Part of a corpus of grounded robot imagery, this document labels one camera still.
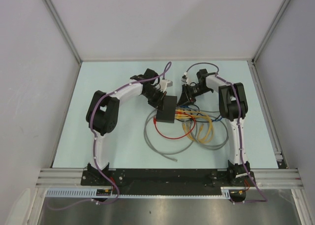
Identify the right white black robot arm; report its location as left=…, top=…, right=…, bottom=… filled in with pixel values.
left=177, top=69, right=250, bottom=186

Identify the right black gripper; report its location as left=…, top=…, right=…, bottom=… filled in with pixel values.
left=177, top=84, right=213, bottom=109

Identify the right grey cable duct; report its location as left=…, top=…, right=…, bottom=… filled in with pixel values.
left=221, top=187, right=247, bottom=198

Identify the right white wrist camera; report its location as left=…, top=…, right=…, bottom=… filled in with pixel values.
left=181, top=72, right=190, bottom=85

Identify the black ethernet cable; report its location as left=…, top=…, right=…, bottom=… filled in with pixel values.
left=177, top=104, right=222, bottom=121

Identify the grey slotted cable duct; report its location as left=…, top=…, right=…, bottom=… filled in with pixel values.
left=46, top=188, right=112, bottom=198

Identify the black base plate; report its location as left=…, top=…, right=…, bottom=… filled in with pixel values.
left=80, top=167, right=257, bottom=196

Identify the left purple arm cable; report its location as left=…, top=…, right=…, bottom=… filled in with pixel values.
left=46, top=61, right=172, bottom=210

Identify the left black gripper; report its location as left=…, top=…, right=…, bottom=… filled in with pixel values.
left=143, top=88, right=166, bottom=113

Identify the yellow ethernet cable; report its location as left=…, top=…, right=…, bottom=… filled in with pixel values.
left=175, top=108, right=214, bottom=144

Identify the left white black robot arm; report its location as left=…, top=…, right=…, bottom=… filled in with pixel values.
left=86, top=68, right=172, bottom=186

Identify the black network switch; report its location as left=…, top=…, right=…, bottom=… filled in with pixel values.
left=156, top=96, right=177, bottom=123

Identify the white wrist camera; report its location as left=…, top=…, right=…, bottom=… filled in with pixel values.
left=181, top=72, right=190, bottom=85
left=159, top=79, right=173, bottom=92

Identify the blue ethernet cable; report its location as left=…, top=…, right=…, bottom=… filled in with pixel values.
left=179, top=106, right=226, bottom=124

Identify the red ethernet cable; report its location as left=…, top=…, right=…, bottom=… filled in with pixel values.
left=153, top=113, right=197, bottom=139

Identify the aluminium frame rail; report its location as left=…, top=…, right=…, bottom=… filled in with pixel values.
left=35, top=168, right=304, bottom=190

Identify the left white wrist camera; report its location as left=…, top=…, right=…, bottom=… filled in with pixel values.
left=159, top=79, right=173, bottom=92

